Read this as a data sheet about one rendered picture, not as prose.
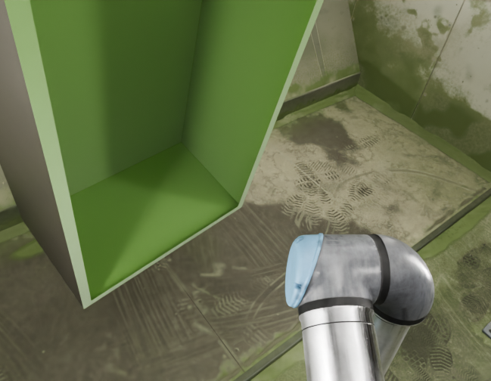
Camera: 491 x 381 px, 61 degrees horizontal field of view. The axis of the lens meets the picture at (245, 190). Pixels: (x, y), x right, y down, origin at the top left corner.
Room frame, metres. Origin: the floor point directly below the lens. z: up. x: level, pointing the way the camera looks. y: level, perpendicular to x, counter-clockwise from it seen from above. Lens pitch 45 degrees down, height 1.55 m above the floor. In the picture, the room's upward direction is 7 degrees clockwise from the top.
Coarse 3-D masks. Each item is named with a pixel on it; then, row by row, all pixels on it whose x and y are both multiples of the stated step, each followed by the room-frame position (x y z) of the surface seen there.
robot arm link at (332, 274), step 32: (288, 256) 0.43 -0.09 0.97; (320, 256) 0.39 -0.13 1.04; (352, 256) 0.40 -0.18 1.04; (384, 256) 0.40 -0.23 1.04; (288, 288) 0.37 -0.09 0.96; (320, 288) 0.35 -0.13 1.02; (352, 288) 0.35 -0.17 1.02; (384, 288) 0.37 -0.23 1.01; (320, 320) 0.31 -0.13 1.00; (352, 320) 0.30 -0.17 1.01; (320, 352) 0.26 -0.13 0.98; (352, 352) 0.26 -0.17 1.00
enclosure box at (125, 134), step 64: (0, 0) 0.42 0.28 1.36; (64, 0) 0.84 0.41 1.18; (128, 0) 0.96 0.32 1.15; (192, 0) 1.11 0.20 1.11; (256, 0) 1.01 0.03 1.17; (320, 0) 0.87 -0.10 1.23; (0, 64) 0.49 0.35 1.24; (64, 64) 0.85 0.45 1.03; (128, 64) 0.99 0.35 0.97; (192, 64) 1.17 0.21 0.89; (256, 64) 0.99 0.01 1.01; (0, 128) 0.61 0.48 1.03; (64, 128) 0.86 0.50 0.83; (128, 128) 1.02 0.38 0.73; (192, 128) 1.17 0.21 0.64; (256, 128) 0.97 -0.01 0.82; (64, 192) 0.48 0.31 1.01; (128, 192) 0.95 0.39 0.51; (192, 192) 1.01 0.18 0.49; (64, 256) 0.53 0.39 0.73; (128, 256) 0.72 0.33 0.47
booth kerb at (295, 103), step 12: (360, 72) 2.60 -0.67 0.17; (336, 84) 2.44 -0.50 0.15; (348, 84) 2.53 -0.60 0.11; (300, 96) 2.22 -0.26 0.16; (312, 96) 2.30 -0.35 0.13; (324, 96) 2.38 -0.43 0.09; (288, 108) 2.17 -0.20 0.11; (300, 108) 2.24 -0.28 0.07; (276, 120) 2.10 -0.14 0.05; (0, 216) 1.06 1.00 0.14; (12, 216) 1.09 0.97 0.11; (0, 228) 1.05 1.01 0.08
